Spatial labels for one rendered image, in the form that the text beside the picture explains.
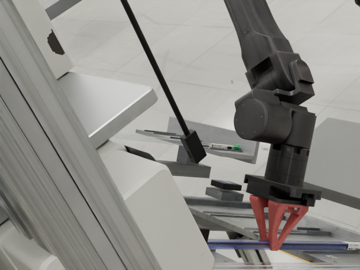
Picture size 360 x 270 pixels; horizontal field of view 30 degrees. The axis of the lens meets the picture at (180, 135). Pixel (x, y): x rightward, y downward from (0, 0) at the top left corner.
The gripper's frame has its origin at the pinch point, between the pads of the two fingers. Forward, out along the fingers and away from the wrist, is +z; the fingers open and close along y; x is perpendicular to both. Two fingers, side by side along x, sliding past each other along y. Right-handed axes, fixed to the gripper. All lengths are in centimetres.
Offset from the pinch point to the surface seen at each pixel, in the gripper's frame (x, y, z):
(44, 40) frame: -54, 28, -19
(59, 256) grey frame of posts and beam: -59, 42, -10
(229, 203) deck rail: 18.5, -30.0, -0.2
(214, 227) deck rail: 15.9, -30.1, 4.7
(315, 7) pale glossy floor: 224, -208, -91
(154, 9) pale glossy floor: 219, -366, -89
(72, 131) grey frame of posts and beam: -59, 43, -15
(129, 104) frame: -53, 37, -16
